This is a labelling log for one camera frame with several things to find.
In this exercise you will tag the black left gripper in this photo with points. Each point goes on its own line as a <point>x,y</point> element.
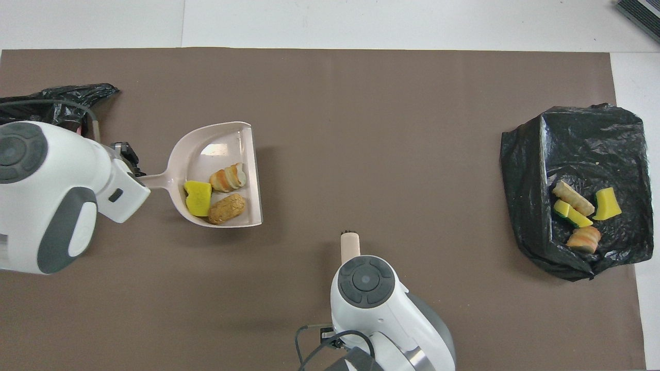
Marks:
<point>128,153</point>

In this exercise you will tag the beige plastic dustpan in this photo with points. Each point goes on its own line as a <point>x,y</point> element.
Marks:
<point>216,144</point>

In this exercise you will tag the orange striped bread piece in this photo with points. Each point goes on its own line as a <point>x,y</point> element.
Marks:
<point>585,239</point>
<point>227,179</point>

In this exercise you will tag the brown fried bread roll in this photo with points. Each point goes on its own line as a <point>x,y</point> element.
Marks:
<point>227,208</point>

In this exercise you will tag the beige hand brush black bristles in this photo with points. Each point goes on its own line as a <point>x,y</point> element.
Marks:
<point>350,246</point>

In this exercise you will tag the pale crusty bread piece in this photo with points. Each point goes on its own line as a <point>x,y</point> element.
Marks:
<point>572,198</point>

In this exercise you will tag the yellow wedge sponge piece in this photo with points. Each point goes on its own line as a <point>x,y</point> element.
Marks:
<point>580,220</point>

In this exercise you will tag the yellow notched sponge piece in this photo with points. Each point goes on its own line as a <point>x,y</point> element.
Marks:
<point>607,205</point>

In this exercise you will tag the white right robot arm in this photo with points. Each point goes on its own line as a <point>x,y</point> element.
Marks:
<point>381,319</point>

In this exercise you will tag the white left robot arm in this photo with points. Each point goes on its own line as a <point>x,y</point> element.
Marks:
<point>51,206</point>

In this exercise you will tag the pink bin with black bag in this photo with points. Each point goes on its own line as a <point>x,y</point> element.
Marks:
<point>77,95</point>

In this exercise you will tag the bin lined with black bag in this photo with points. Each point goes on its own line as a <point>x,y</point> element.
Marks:
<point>582,144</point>

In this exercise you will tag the brown paper table mat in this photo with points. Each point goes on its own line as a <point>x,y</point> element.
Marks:
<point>361,129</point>

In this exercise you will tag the dark grey ribbed object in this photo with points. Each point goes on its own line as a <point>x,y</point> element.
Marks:
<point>642,15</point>

